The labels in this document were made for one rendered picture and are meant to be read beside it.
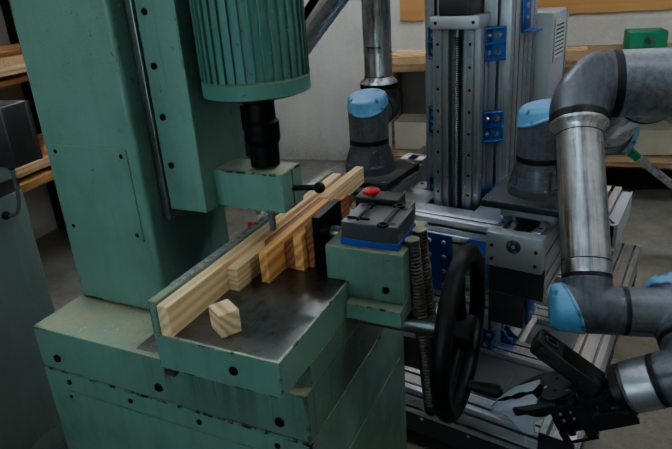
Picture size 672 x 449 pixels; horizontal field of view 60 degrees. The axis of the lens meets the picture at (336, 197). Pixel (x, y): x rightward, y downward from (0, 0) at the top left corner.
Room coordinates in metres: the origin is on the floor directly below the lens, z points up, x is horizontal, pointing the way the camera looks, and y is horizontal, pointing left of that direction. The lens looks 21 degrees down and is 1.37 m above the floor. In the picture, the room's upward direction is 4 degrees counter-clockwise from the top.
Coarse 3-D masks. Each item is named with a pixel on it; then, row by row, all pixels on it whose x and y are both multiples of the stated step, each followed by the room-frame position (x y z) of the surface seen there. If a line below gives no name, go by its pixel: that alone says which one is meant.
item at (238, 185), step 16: (240, 160) 1.00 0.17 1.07; (224, 176) 0.95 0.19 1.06; (240, 176) 0.94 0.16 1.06; (256, 176) 0.92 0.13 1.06; (272, 176) 0.91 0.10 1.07; (288, 176) 0.92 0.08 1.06; (224, 192) 0.95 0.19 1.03; (240, 192) 0.94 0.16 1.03; (256, 192) 0.93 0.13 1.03; (272, 192) 0.91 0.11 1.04; (288, 192) 0.92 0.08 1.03; (256, 208) 0.93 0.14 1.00; (272, 208) 0.91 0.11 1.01; (288, 208) 0.91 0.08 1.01
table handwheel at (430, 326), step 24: (456, 264) 0.78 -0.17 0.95; (480, 264) 0.89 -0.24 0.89; (456, 288) 0.74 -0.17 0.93; (480, 288) 0.91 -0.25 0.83; (456, 312) 0.72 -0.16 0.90; (480, 312) 0.91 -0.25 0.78; (432, 336) 0.81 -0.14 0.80; (456, 336) 0.78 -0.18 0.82; (480, 336) 0.89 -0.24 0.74; (432, 360) 0.69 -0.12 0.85; (456, 360) 0.76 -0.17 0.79; (432, 384) 0.68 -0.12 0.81; (456, 384) 0.83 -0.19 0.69; (456, 408) 0.74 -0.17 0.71
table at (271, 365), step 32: (256, 288) 0.84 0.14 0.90; (288, 288) 0.83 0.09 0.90; (320, 288) 0.82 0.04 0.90; (256, 320) 0.74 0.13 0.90; (288, 320) 0.73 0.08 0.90; (320, 320) 0.74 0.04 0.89; (384, 320) 0.79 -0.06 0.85; (160, 352) 0.72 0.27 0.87; (192, 352) 0.70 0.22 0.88; (224, 352) 0.67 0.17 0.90; (256, 352) 0.66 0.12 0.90; (288, 352) 0.66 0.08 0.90; (256, 384) 0.65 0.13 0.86; (288, 384) 0.65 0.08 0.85
